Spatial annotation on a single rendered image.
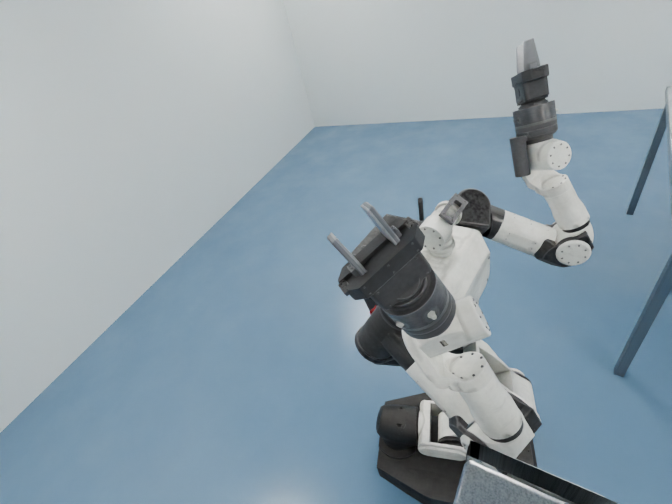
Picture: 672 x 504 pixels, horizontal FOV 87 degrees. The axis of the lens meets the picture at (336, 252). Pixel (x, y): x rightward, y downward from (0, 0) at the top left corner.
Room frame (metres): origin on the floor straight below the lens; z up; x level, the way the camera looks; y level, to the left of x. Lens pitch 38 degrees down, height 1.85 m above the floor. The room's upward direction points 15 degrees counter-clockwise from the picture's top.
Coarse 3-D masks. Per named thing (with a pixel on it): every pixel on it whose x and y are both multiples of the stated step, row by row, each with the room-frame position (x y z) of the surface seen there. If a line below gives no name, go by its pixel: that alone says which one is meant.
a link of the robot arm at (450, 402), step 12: (408, 372) 0.40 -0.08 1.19; (420, 372) 0.38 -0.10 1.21; (420, 384) 0.37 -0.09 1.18; (432, 384) 0.35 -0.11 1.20; (432, 396) 0.34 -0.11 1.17; (444, 396) 0.33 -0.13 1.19; (456, 396) 0.32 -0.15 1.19; (516, 396) 0.29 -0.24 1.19; (444, 408) 0.32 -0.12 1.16; (456, 408) 0.31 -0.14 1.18; (468, 408) 0.30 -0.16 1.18; (456, 420) 0.29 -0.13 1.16; (468, 420) 0.29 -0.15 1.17; (540, 420) 0.26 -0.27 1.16; (456, 432) 0.29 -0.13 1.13; (468, 432) 0.27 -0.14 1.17; (468, 444) 0.25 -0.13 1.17
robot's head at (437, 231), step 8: (440, 208) 0.66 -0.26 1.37; (456, 208) 0.64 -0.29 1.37; (432, 216) 0.63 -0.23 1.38; (424, 224) 0.61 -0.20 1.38; (432, 224) 0.60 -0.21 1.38; (440, 224) 0.60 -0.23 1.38; (448, 224) 0.60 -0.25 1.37; (424, 232) 0.60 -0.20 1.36; (432, 232) 0.59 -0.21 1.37; (440, 232) 0.58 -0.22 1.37; (448, 232) 0.59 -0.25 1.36; (432, 240) 0.59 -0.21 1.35; (440, 240) 0.58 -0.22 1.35; (448, 240) 0.62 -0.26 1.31; (432, 248) 0.59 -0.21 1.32; (440, 248) 0.58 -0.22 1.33; (448, 248) 0.60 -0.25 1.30
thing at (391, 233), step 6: (366, 204) 0.35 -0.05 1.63; (366, 210) 0.34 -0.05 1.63; (372, 210) 0.34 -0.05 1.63; (372, 216) 0.34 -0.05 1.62; (378, 216) 0.34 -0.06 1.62; (378, 222) 0.34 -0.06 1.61; (384, 222) 0.34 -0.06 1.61; (378, 228) 0.36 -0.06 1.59; (384, 228) 0.33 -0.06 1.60; (390, 228) 0.34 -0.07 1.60; (396, 228) 0.35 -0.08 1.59; (384, 234) 0.35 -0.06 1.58; (390, 234) 0.33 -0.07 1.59; (396, 234) 0.34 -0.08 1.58; (390, 240) 0.34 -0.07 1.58; (396, 240) 0.33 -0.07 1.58
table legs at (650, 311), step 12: (660, 120) 1.86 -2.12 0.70; (660, 132) 1.85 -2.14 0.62; (648, 156) 1.86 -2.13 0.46; (648, 168) 1.84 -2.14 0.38; (636, 192) 1.85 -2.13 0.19; (636, 204) 1.84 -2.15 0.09; (660, 276) 0.82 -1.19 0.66; (660, 288) 0.80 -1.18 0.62; (648, 300) 0.82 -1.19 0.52; (660, 300) 0.78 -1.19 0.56; (648, 312) 0.79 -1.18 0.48; (636, 324) 0.82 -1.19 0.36; (648, 324) 0.78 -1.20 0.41; (636, 336) 0.79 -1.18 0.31; (624, 348) 0.82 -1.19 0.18; (636, 348) 0.78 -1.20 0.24; (624, 360) 0.79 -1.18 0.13; (624, 372) 0.78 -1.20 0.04
